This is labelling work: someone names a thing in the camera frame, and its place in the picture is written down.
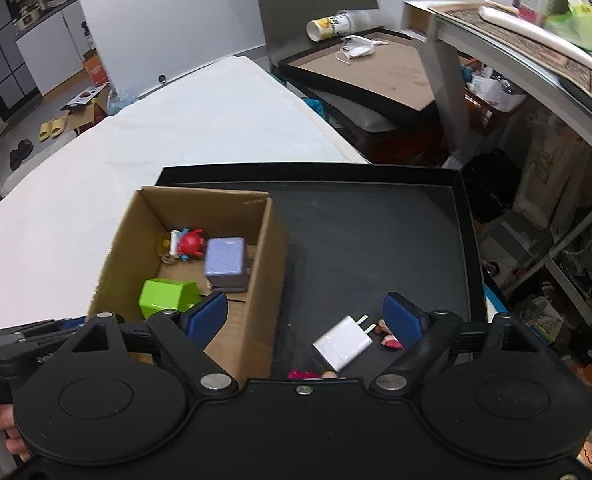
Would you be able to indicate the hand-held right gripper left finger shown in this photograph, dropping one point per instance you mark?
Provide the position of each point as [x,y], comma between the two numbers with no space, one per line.
[207,317]

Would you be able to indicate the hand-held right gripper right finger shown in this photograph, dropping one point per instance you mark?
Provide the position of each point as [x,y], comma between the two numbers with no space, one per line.
[403,317]

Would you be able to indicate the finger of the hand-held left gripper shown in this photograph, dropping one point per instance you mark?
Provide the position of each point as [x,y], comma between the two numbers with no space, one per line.
[31,340]

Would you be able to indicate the small doll figurine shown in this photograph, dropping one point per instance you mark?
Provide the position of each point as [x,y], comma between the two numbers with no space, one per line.
[389,342]

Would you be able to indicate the green toy block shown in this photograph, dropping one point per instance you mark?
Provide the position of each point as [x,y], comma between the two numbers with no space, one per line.
[163,297]

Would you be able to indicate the brown cardboard box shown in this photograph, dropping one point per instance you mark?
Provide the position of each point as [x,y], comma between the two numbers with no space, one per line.
[263,315]

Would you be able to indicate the lavender toy block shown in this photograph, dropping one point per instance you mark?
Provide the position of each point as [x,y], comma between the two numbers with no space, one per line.
[223,260]

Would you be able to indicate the white charger plug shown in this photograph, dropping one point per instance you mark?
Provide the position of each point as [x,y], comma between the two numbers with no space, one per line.
[343,342]

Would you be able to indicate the red crab figurine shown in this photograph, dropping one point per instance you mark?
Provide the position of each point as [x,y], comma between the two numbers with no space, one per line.
[191,244]

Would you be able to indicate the black bag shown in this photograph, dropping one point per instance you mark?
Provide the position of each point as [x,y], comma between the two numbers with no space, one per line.
[490,185]

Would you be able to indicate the black shoes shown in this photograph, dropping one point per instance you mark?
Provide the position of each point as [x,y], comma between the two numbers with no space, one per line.
[21,155]

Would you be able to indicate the white tote bag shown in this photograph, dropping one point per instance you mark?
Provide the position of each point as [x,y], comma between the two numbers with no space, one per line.
[545,170]

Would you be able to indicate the yellow slippers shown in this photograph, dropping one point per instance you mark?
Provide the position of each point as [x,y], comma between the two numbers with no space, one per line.
[52,129]

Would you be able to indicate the red plastic basket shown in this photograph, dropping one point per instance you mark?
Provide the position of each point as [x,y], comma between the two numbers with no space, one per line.
[495,115]

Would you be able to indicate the grey desk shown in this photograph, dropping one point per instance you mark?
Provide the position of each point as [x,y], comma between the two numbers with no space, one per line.
[445,90]

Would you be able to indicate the open cardboard box with flaps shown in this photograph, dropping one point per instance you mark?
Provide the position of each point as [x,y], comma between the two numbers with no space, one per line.
[86,110]

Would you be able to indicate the black tray with brown base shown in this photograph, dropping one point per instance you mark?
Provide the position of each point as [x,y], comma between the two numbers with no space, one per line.
[375,77]

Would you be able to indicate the white face mask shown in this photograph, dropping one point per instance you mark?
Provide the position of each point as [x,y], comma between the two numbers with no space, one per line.
[358,49]

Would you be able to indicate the small orange box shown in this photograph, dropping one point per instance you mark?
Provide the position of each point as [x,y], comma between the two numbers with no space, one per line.
[96,67]

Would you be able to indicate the white kitchen cabinet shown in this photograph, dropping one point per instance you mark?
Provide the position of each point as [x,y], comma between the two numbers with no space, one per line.
[56,50]

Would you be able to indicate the yellow chip can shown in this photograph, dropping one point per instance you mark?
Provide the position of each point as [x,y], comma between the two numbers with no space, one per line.
[333,25]

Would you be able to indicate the patterned brown mat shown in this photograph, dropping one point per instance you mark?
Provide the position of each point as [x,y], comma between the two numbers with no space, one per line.
[540,47]

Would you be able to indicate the white rice cooker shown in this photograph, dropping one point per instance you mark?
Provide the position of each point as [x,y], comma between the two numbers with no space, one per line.
[28,16]

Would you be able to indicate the green plastic bag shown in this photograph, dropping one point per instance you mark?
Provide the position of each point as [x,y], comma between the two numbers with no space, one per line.
[583,27]

